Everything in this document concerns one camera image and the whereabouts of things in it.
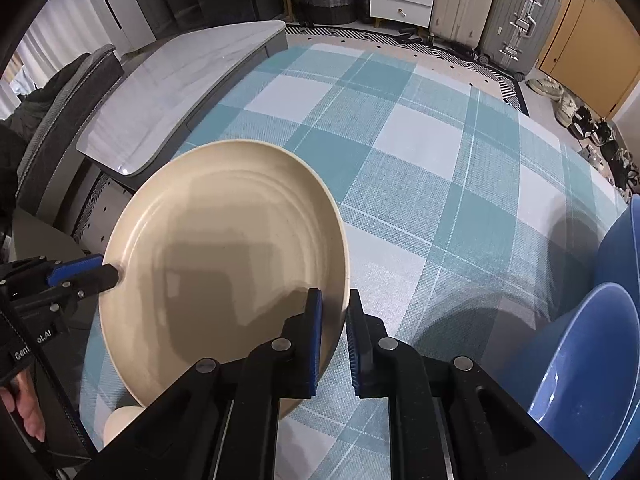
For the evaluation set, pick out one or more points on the grey marble side table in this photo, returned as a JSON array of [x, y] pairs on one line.
[[175, 85]]

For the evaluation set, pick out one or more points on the silver suitcase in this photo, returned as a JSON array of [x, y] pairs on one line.
[[520, 20]]

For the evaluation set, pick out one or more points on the beige round plate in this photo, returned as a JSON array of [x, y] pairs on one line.
[[122, 425], [225, 210]]

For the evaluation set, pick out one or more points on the tan wooden door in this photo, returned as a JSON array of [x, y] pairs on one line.
[[595, 45]]

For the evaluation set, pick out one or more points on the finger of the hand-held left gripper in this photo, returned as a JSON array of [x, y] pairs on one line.
[[100, 280], [70, 269]]

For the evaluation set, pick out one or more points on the teal checked tablecloth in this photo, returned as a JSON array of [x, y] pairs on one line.
[[425, 160]]

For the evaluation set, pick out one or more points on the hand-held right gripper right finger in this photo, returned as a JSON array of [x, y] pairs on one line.
[[354, 345]]

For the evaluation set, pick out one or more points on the person's left hand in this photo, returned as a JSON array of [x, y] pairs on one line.
[[25, 410]]

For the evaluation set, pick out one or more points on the pile of loose shoes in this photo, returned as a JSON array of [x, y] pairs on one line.
[[567, 107]]

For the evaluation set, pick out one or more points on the white wardrobe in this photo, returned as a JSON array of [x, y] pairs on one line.
[[110, 5]]

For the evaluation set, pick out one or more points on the grey padded chair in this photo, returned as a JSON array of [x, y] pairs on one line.
[[75, 125]]

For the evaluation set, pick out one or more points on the beige suitcase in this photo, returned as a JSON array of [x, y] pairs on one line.
[[460, 0]]

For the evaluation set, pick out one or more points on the blue plastic bowl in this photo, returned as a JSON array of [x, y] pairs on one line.
[[580, 375], [622, 255]]

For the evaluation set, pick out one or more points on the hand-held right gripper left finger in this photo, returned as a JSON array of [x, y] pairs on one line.
[[314, 345]]

